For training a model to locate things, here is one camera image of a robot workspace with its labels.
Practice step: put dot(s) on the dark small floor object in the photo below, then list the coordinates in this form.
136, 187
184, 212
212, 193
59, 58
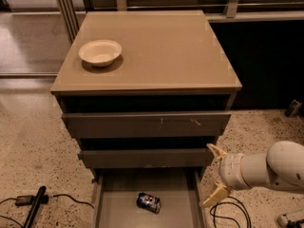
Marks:
293, 108

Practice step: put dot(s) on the grey top drawer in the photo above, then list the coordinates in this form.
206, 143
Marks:
145, 125

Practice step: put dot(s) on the grey open bottom drawer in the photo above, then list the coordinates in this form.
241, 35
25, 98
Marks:
177, 188

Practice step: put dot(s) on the black power adapter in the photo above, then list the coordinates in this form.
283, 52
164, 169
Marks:
24, 200

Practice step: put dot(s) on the white paper bowl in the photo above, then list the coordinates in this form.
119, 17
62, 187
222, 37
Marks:
100, 53

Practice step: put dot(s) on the white power strip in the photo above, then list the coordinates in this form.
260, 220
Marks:
292, 220

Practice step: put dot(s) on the grey drawer cabinet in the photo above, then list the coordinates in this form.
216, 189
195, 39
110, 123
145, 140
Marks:
170, 62

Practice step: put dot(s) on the grey middle drawer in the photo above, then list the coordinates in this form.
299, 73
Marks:
149, 158

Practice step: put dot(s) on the metal shelf rack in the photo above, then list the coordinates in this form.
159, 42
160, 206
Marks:
216, 11

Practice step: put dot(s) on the blue pepsi can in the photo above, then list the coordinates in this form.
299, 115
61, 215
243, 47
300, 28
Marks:
149, 202

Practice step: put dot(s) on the black rod on floor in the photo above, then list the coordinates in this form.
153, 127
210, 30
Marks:
39, 199

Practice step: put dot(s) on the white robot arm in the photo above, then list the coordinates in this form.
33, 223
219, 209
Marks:
280, 168

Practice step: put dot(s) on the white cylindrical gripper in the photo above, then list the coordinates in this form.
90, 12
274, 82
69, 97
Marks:
232, 171

